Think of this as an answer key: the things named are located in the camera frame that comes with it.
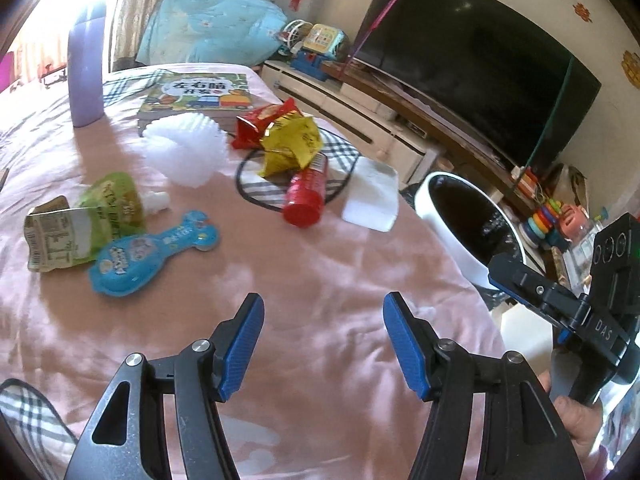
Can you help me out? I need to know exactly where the white and brown television cabinet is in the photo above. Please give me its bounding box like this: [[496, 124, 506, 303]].
[[262, 59, 526, 211]]

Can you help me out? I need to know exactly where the small dark stand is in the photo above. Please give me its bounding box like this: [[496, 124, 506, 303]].
[[41, 62, 69, 87]]

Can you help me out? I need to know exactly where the red snack packet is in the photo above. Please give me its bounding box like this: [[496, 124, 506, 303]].
[[231, 99, 298, 150]]

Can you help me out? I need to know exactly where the orange pink plastic toy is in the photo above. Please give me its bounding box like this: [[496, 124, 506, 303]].
[[560, 205, 591, 241]]

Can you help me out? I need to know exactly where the white round trash can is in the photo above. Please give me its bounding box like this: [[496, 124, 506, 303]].
[[414, 171, 528, 291]]

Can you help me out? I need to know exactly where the blue blister pack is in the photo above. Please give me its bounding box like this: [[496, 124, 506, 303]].
[[89, 210, 221, 297]]

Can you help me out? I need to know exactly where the magenta panel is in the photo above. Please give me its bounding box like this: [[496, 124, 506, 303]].
[[0, 52, 17, 93]]

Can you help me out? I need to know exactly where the beige bag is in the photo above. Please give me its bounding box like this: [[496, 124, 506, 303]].
[[554, 164, 592, 202]]

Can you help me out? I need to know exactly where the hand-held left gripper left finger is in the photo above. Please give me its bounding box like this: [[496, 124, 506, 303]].
[[64, 292, 265, 480]]

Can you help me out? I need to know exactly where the blue toy vehicle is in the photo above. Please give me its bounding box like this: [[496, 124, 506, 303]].
[[291, 50, 327, 81]]

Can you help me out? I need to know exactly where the pink stick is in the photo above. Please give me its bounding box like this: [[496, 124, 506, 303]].
[[341, 0, 421, 80]]

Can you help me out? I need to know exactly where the rainbow stacking ring toy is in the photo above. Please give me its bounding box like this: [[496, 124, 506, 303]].
[[520, 199, 564, 249]]

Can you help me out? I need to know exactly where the white paper tissue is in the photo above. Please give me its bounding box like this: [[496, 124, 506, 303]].
[[341, 156, 400, 232]]

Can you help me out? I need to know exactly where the black garbage bag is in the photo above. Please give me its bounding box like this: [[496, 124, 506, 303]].
[[430, 179, 524, 267]]

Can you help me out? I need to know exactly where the red plastic bottle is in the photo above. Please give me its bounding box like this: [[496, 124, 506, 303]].
[[282, 152, 331, 228]]

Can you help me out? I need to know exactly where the small colourful toy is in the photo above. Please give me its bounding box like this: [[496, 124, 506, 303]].
[[511, 164, 540, 197]]

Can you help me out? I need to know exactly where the colourful activity cube toy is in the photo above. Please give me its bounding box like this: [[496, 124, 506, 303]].
[[302, 24, 349, 59]]

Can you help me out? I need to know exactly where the green spout pouch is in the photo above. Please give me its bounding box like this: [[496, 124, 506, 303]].
[[75, 171, 171, 233]]

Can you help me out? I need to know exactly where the white cage ball toy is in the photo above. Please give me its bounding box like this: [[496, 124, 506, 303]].
[[279, 20, 308, 54]]

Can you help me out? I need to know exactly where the green stick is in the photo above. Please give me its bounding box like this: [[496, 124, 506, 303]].
[[509, 57, 575, 197]]

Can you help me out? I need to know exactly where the black flat screen television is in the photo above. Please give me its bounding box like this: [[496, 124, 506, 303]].
[[350, 0, 602, 168]]

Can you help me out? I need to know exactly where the green children's book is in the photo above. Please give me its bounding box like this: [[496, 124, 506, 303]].
[[136, 72, 251, 136]]

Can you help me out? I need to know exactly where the yellow snack packet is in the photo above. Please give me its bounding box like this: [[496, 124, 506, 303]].
[[257, 114, 323, 178]]

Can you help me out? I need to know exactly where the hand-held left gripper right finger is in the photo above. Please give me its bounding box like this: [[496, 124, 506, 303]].
[[382, 291, 586, 480]]

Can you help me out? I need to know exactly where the purple insulated bottle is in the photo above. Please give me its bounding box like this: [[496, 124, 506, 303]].
[[67, 12, 107, 128]]

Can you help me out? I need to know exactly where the white foam fruit net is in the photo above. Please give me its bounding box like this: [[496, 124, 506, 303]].
[[141, 112, 228, 188]]

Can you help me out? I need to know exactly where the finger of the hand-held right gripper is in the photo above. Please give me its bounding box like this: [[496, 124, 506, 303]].
[[486, 272, 578, 333], [487, 253, 591, 311]]

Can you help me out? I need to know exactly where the green drink pouch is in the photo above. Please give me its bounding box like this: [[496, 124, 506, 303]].
[[24, 195, 108, 273]]

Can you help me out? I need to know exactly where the light blue floral quilt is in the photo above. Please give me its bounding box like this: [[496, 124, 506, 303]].
[[136, 0, 288, 68]]

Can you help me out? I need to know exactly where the person's right hand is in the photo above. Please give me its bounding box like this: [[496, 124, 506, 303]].
[[537, 372, 608, 480]]

